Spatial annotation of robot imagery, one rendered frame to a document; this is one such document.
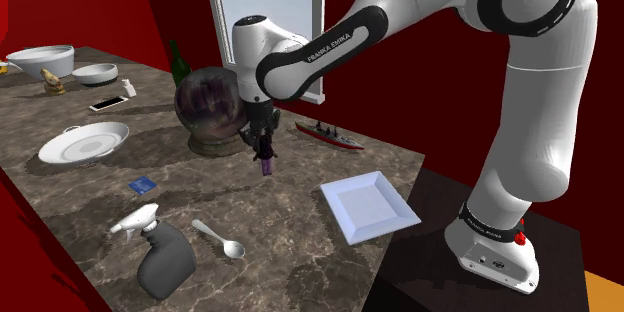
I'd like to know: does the blue card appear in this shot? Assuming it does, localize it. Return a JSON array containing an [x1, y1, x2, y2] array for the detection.
[[127, 175, 159, 196]]

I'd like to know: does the white square plate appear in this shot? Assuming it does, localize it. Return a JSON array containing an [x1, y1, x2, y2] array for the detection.
[[319, 170, 423, 246]]

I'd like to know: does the white round plate with handles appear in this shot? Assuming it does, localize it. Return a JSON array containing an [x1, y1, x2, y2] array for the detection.
[[37, 121, 131, 165]]

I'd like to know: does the white framed window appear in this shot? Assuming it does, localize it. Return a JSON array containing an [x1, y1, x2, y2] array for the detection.
[[202, 0, 326, 105]]

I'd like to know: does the white smartphone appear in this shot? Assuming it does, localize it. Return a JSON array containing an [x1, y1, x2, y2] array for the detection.
[[88, 95, 130, 113]]

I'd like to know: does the green glass bottle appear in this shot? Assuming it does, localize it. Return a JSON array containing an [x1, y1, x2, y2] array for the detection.
[[168, 39, 193, 89]]

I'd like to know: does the dark robot stand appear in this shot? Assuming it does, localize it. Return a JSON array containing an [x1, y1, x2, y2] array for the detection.
[[361, 167, 591, 312]]

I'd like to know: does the large white bowl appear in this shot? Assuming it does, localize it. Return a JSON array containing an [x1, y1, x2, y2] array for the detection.
[[5, 44, 76, 82]]

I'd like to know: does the red and grey model ship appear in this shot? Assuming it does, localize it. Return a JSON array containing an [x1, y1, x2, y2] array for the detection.
[[294, 120, 366, 151]]

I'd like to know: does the white spoon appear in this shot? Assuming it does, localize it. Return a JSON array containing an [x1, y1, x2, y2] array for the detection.
[[190, 218, 246, 260]]

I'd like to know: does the small white bowl dark base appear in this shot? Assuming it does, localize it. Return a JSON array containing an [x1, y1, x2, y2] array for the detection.
[[71, 63, 120, 88]]

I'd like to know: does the tan figure on base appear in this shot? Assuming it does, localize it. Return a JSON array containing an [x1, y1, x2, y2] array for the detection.
[[39, 68, 67, 97]]

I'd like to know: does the grey spray bottle white nozzle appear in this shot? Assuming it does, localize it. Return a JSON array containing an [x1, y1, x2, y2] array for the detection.
[[108, 203, 198, 301]]

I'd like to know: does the purple and black figure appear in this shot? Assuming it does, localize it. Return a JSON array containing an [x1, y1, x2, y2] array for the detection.
[[252, 127, 279, 177]]

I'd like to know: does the dark glass globe on base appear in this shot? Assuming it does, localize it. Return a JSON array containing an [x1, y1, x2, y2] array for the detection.
[[173, 66, 250, 158]]

